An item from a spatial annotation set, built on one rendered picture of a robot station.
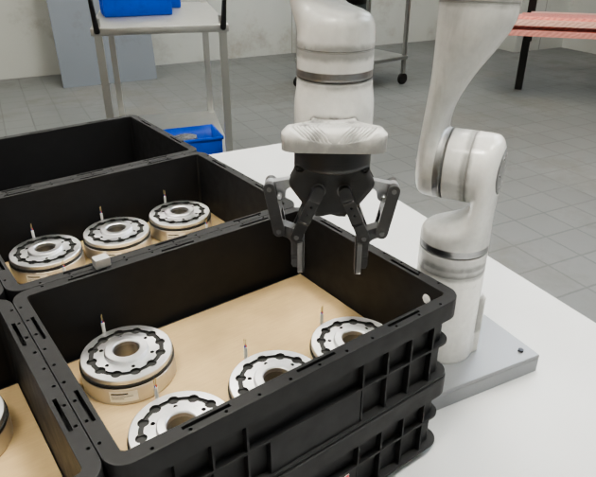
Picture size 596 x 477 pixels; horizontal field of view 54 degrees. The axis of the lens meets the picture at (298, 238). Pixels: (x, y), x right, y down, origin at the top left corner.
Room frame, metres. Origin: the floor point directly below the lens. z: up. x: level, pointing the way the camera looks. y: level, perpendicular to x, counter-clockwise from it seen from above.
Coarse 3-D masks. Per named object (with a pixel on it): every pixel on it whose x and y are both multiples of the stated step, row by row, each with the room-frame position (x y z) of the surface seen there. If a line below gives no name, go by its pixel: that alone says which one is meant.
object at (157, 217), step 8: (160, 208) 0.92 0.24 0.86; (200, 208) 0.92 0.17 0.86; (208, 208) 0.92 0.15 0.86; (152, 216) 0.89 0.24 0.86; (160, 216) 0.89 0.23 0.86; (192, 216) 0.89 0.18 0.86; (200, 216) 0.89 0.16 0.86; (208, 216) 0.89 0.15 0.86; (160, 224) 0.86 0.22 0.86; (168, 224) 0.85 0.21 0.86; (176, 224) 0.85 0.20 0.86; (184, 224) 0.85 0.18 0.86; (192, 224) 0.86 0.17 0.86
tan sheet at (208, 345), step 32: (288, 288) 0.71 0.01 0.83; (320, 288) 0.71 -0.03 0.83; (192, 320) 0.63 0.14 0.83; (224, 320) 0.63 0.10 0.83; (256, 320) 0.63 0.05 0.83; (288, 320) 0.63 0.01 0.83; (192, 352) 0.57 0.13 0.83; (224, 352) 0.57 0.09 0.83; (256, 352) 0.57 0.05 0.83; (192, 384) 0.51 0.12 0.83; (224, 384) 0.51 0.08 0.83; (128, 416) 0.46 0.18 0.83
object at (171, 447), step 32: (256, 224) 0.72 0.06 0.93; (320, 224) 0.72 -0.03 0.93; (160, 256) 0.63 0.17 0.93; (384, 256) 0.63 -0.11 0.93; (32, 288) 0.56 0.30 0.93; (64, 288) 0.56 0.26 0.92; (448, 288) 0.56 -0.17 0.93; (32, 320) 0.51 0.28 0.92; (416, 320) 0.50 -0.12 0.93; (352, 352) 0.44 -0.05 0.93; (384, 352) 0.47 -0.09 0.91; (64, 384) 0.40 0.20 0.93; (288, 384) 0.40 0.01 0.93; (320, 384) 0.42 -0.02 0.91; (96, 416) 0.36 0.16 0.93; (224, 416) 0.36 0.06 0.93; (256, 416) 0.38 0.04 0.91; (96, 448) 0.33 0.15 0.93; (160, 448) 0.33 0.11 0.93; (192, 448) 0.34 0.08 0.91
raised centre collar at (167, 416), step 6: (174, 408) 0.44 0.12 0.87; (180, 408) 0.44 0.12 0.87; (186, 408) 0.44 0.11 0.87; (192, 408) 0.44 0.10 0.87; (198, 408) 0.44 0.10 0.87; (168, 414) 0.43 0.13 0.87; (174, 414) 0.43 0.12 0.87; (180, 414) 0.43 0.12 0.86; (186, 414) 0.43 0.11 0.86; (192, 414) 0.43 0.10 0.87; (198, 414) 0.43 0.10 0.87; (162, 420) 0.42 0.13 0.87; (168, 420) 0.42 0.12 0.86; (156, 426) 0.41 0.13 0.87; (162, 426) 0.41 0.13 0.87; (156, 432) 0.41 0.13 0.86; (162, 432) 0.40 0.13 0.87
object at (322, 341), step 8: (336, 320) 0.59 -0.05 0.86; (344, 320) 0.59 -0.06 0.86; (352, 320) 0.59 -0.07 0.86; (360, 320) 0.59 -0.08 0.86; (368, 320) 0.59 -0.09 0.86; (320, 328) 0.57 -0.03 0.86; (328, 328) 0.58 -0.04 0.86; (336, 328) 0.57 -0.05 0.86; (368, 328) 0.57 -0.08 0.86; (312, 336) 0.56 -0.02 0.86; (320, 336) 0.56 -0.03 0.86; (328, 336) 0.56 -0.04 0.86; (312, 344) 0.54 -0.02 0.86; (320, 344) 0.55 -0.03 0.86; (328, 344) 0.54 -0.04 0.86; (320, 352) 0.53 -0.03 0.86
